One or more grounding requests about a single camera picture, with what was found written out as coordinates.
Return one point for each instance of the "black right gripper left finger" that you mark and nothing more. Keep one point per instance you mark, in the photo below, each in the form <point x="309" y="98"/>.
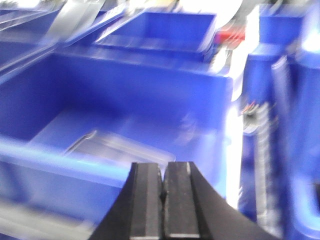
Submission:
<point x="136" y="214"/>

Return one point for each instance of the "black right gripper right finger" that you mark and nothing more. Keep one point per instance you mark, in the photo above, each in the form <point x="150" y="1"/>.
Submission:
<point x="194" y="210"/>

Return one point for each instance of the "far blue open bin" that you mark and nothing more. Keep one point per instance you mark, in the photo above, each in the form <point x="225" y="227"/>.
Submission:
<point x="172" y="34"/>

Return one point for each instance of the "blue target box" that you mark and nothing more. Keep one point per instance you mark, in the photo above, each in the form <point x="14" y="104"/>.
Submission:
<point x="50" y="102"/>

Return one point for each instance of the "silver ribbed metal tray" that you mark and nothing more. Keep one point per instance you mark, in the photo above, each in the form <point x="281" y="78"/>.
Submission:
<point x="114" y="147"/>

